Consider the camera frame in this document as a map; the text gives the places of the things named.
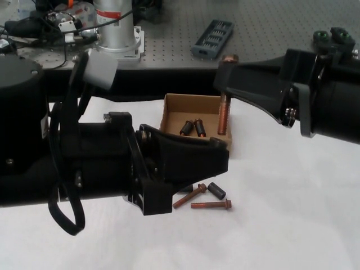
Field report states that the silver-white machine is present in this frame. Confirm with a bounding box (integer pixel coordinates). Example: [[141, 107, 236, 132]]
[[92, 0, 146, 61]]

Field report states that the metal bench with holes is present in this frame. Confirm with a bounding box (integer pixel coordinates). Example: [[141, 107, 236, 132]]
[[0, 0, 360, 71]]

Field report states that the grey-blue screwdriver bit case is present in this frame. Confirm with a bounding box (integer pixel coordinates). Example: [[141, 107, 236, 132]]
[[191, 19, 235, 60]]

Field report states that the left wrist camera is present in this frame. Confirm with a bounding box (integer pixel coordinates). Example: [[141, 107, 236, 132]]
[[83, 48, 118, 91]]

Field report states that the cardboard box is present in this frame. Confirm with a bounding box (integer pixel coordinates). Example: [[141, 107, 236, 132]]
[[158, 93, 235, 150]]

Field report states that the black sleeve with bolt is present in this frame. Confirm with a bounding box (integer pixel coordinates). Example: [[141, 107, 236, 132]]
[[179, 119, 195, 137], [193, 118, 208, 139]]

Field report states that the black looped cable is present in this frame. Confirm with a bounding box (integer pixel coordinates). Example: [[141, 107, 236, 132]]
[[47, 101, 86, 237]]

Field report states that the large copper bolt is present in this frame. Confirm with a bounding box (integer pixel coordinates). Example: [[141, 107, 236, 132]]
[[217, 54, 240, 136]]

